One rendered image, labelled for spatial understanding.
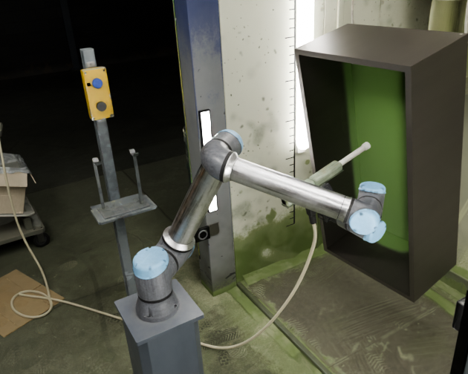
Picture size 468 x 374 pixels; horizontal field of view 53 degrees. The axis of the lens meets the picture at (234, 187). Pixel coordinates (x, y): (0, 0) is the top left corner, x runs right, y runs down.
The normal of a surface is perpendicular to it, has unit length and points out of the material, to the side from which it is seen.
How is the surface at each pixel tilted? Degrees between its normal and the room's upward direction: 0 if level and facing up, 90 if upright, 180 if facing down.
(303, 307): 0
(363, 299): 0
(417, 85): 90
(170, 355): 90
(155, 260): 5
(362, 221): 91
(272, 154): 90
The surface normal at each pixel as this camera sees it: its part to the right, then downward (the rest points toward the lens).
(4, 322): -0.05, -0.90
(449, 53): 0.59, 0.33
